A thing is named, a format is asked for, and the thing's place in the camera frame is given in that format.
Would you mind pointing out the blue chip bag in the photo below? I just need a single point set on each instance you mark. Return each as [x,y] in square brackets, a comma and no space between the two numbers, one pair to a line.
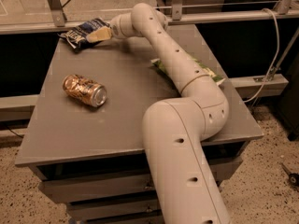
[76,37]

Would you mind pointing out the black caster wheel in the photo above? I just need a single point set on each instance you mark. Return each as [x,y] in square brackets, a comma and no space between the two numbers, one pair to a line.
[292,177]

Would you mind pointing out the metal railing frame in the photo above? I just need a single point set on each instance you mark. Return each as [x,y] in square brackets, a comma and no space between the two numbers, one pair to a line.
[36,16]

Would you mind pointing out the green chip bag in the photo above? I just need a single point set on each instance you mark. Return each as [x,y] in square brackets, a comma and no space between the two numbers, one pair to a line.
[218,79]

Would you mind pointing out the grey drawer cabinet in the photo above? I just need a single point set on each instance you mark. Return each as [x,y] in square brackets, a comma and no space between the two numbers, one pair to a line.
[92,158]

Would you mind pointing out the orange soda can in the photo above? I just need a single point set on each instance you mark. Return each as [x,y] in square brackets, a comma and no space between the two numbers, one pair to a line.
[86,90]

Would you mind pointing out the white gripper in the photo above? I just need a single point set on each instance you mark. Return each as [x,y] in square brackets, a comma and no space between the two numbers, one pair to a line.
[116,29]

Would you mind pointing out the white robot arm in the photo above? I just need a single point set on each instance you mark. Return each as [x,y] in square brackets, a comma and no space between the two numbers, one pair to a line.
[173,129]

